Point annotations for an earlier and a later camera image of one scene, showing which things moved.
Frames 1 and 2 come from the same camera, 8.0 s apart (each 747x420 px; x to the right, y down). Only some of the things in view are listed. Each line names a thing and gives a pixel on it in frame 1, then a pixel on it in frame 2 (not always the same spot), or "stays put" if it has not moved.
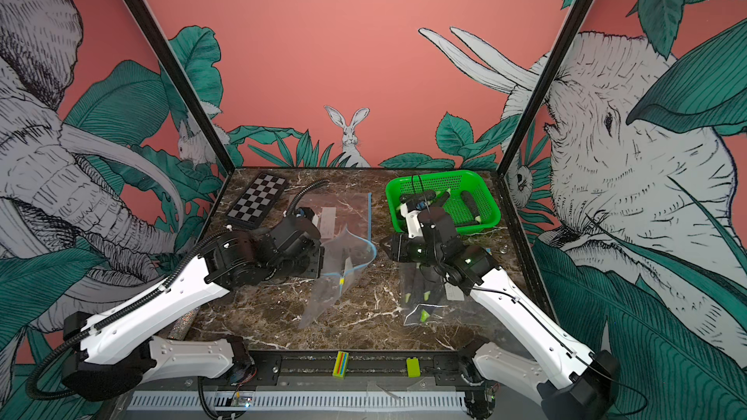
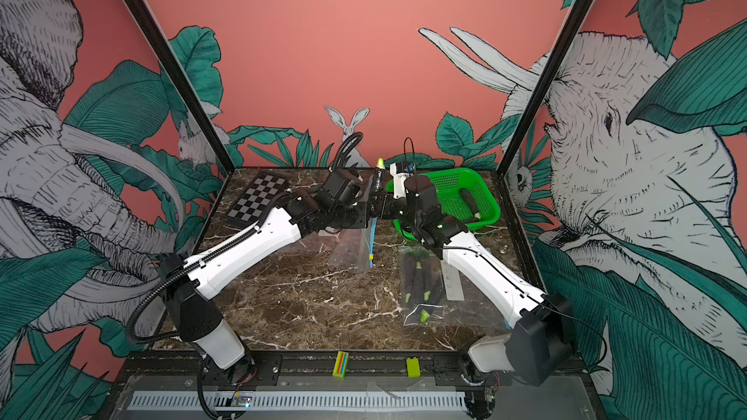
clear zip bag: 417,290 stays put
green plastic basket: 472,182 stays put
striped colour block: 340,365 stays put
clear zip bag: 341,257 → 356,250
